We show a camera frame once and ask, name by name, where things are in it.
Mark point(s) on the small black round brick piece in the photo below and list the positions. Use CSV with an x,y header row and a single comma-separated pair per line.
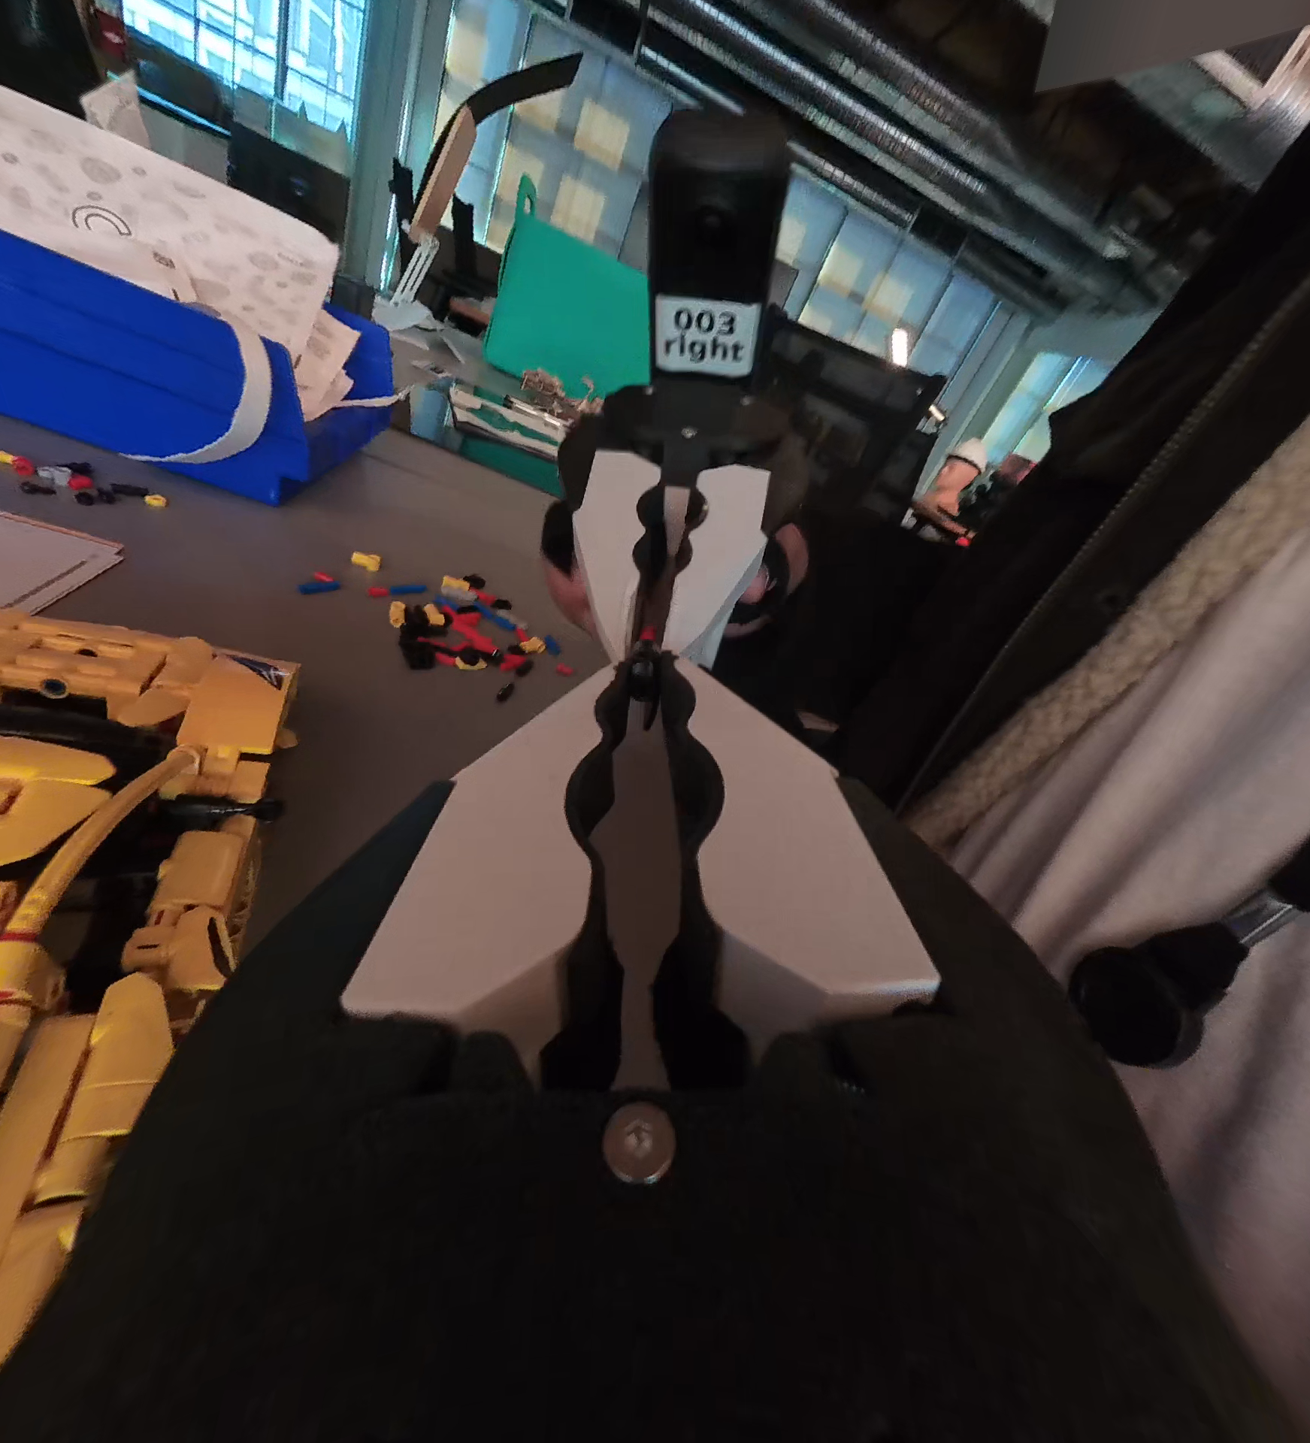
x,y
642,685

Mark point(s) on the white tape strip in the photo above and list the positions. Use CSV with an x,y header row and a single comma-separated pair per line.
x,y
243,416

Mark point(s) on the red brick pin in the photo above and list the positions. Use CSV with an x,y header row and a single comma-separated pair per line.
x,y
646,644

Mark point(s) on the printed paper sheets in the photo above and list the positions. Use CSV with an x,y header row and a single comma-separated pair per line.
x,y
328,361

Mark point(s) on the wooden board document stand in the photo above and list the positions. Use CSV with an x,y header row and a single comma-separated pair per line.
x,y
441,169

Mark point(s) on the silver ventilation duct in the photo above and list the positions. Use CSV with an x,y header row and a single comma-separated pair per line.
x,y
948,146

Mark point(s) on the dark green cutting mat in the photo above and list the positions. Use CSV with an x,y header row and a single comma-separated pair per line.
x,y
497,439

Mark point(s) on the scattered small brick pins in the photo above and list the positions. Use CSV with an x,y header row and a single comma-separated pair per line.
x,y
452,631

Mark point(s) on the instruction booklet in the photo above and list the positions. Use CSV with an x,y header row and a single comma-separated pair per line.
x,y
12,552

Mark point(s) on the blue storage bin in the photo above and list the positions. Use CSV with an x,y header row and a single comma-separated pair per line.
x,y
103,371

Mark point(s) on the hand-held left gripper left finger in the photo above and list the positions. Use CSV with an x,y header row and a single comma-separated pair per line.
x,y
474,901

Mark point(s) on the person's right forearm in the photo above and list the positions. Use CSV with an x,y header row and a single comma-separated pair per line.
x,y
858,631

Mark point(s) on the person's right hand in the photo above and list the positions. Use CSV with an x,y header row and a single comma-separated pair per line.
x,y
571,592

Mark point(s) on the yellow brick toy car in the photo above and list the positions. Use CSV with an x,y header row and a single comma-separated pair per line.
x,y
68,901

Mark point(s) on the person's torso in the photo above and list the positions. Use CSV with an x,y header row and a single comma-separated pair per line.
x,y
1230,676

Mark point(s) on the black mesh chair back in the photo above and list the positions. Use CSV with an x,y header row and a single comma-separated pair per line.
x,y
858,416

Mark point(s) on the patterned white paper bag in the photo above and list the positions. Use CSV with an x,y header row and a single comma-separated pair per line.
x,y
103,202

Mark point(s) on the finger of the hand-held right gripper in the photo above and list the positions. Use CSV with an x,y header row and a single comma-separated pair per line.
x,y
610,540
734,540

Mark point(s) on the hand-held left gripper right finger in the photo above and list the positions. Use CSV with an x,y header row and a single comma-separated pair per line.
x,y
812,890

